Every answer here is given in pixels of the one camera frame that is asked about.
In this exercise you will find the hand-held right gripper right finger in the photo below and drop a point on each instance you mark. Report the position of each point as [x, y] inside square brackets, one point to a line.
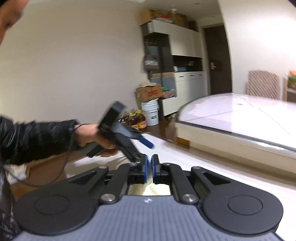
[155, 171]

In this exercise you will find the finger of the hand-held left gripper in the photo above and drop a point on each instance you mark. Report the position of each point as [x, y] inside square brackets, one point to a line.
[131, 150]
[148, 144]

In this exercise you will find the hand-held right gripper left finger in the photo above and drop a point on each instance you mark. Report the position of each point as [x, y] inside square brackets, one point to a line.
[145, 170]

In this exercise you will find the person's left forearm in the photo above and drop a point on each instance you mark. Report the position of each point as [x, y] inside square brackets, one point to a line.
[34, 139]

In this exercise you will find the person's left hand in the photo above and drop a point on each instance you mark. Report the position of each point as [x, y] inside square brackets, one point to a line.
[86, 135]

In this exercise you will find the group of brown bottles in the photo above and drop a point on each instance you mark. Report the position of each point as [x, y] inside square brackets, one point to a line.
[136, 120]

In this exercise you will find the white plastic bucket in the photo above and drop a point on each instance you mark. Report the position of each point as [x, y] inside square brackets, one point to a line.
[150, 112]

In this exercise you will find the red print cardboard box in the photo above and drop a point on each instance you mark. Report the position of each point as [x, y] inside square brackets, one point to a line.
[149, 92]

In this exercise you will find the grey hanging bag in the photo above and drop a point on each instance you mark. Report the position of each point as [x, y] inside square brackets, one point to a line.
[150, 62]

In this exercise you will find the glass top table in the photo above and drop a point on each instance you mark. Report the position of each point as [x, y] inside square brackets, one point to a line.
[242, 115]

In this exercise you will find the white cabinet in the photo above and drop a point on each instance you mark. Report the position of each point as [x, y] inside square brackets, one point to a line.
[185, 41]

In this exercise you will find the plain cardboard box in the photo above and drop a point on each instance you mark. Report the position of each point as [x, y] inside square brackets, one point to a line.
[146, 17]

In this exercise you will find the dark wooden door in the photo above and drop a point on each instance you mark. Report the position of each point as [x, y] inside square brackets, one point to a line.
[218, 60]

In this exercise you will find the brown cardboard box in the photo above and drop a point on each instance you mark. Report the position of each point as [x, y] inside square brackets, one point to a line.
[179, 20]

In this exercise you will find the person's patterned clothing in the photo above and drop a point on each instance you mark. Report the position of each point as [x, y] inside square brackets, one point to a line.
[7, 208]

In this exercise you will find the person's head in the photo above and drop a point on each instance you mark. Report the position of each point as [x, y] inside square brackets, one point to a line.
[9, 16]

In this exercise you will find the wooden side table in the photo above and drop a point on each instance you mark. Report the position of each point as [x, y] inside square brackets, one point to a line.
[290, 95]

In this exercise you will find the orange lid pickle jar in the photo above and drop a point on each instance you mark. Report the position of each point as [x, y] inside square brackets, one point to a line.
[291, 81]

